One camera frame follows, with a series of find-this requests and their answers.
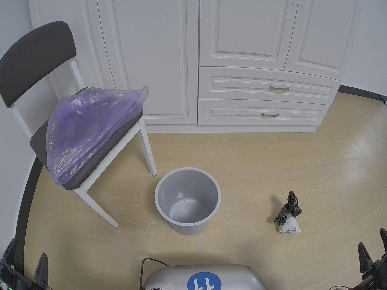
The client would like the purple plastic bag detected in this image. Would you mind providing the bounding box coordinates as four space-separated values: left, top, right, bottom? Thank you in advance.
46 85 149 184

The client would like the white printed paper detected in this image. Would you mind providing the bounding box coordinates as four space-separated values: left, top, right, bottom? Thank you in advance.
278 215 302 234

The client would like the white wardrobe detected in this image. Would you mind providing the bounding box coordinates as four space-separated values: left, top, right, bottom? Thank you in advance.
27 0 363 134

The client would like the black cable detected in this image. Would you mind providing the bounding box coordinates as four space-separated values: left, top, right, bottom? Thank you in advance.
138 257 170 288

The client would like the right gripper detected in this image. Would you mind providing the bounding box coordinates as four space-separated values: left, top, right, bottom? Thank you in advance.
358 228 387 290

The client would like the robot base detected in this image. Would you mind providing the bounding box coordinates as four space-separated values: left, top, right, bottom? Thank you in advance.
145 264 268 290

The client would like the black plastic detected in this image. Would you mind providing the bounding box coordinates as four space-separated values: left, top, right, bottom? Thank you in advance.
274 190 303 225

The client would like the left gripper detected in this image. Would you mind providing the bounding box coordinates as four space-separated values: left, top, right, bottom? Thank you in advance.
0 238 49 290

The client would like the pale grey trash bin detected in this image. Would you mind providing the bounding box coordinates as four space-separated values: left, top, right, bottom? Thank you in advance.
154 167 221 235

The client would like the white chair dark grey seat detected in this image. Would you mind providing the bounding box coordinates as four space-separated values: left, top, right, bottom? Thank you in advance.
0 21 158 229

